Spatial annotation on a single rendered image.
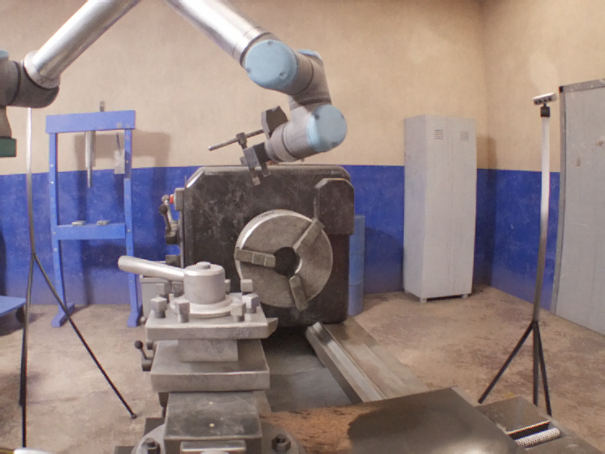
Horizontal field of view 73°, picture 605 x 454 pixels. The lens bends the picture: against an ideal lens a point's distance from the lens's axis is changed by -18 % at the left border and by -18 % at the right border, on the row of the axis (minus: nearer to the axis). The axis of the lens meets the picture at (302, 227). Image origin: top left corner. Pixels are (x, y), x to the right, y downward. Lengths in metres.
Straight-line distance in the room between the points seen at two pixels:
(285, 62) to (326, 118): 0.17
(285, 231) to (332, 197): 0.24
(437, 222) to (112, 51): 3.62
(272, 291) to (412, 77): 4.26
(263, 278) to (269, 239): 0.10
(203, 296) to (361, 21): 4.73
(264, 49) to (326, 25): 4.24
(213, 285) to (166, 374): 0.14
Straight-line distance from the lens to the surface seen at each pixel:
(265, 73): 0.88
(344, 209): 1.45
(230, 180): 1.44
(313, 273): 1.30
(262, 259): 1.23
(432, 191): 4.75
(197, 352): 0.70
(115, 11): 1.40
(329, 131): 0.98
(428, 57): 5.47
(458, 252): 4.98
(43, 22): 5.25
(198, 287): 0.68
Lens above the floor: 1.34
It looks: 7 degrees down
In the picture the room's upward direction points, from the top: straight up
